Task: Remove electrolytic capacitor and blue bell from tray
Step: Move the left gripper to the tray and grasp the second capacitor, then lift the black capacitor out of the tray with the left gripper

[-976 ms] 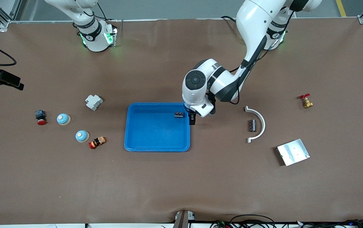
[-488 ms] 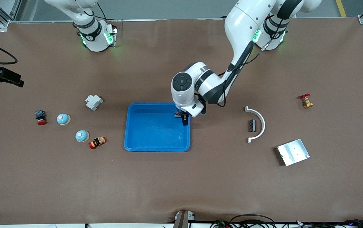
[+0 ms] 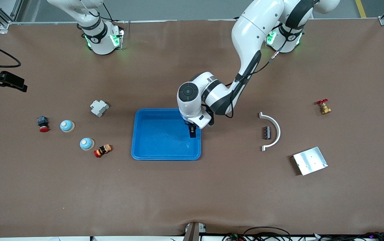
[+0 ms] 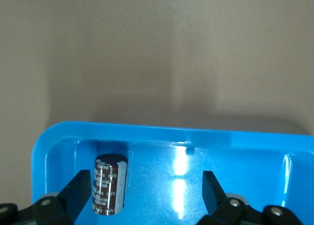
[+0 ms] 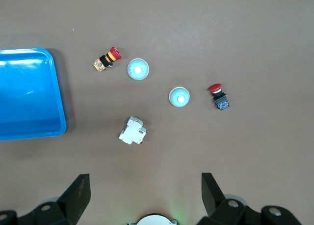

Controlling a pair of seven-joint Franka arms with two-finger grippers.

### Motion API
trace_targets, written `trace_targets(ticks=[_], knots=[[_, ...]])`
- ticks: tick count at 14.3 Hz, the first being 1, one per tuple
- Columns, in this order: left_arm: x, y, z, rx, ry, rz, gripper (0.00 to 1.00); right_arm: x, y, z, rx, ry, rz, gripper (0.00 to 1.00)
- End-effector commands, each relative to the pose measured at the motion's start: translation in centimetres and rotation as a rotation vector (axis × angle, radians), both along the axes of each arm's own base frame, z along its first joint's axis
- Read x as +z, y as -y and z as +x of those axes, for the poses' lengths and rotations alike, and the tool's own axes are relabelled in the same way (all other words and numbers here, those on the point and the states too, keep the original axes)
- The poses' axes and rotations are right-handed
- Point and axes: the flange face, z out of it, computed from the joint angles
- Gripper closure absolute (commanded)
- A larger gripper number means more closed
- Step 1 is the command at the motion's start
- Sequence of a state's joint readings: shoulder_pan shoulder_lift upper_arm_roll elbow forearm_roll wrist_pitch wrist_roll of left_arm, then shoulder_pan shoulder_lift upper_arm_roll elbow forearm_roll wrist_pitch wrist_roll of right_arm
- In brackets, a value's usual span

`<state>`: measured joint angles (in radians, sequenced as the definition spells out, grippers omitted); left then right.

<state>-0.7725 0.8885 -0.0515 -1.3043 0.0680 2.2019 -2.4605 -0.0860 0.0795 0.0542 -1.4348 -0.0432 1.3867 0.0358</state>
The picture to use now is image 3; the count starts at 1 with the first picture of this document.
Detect light blue dome bell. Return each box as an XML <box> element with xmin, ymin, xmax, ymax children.
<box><xmin>60</xmin><ymin>119</ymin><xmax>75</xmax><ymax>133</ymax></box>
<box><xmin>79</xmin><ymin>137</ymin><xmax>95</xmax><ymax>151</ymax></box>

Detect blue plastic tray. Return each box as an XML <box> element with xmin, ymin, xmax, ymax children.
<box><xmin>131</xmin><ymin>108</ymin><xmax>202</xmax><ymax>161</ymax></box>

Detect red black push button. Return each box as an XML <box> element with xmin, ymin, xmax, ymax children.
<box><xmin>37</xmin><ymin>116</ymin><xmax>50</xmax><ymax>133</ymax></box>

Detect brown table cover mat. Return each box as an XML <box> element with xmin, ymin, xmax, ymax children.
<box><xmin>0</xmin><ymin>18</ymin><xmax>384</xmax><ymax>239</ymax></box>

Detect white grey plastic clip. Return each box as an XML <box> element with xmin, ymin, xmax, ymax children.
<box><xmin>90</xmin><ymin>100</ymin><xmax>109</xmax><ymax>117</ymax></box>

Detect square silver metal plate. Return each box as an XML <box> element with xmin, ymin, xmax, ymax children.
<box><xmin>292</xmin><ymin>147</ymin><xmax>328</xmax><ymax>176</ymax></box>

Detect white curved plastic bracket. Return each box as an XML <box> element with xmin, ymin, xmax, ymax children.
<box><xmin>259</xmin><ymin>112</ymin><xmax>281</xmax><ymax>152</ymax></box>

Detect red orange black switch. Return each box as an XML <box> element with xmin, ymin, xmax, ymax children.
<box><xmin>93</xmin><ymin>144</ymin><xmax>112</xmax><ymax>158</ymax></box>

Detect black looped cable bundle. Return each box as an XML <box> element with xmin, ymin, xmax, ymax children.
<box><xmin>222</xmin><ymin>227</ymin><xmax>293</xmax><ymax>241</ymax></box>

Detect black right arm base cable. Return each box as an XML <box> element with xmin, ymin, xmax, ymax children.
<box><xmin>102</xmin><ymin>3</ymin><xmax>125</xmax><ymax>24</ymax></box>

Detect brass valve red handle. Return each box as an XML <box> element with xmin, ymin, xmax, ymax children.
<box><xmin>316</xmin><ymin>99</ymin><xmax>332</xmax><ymax>115</ymax></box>

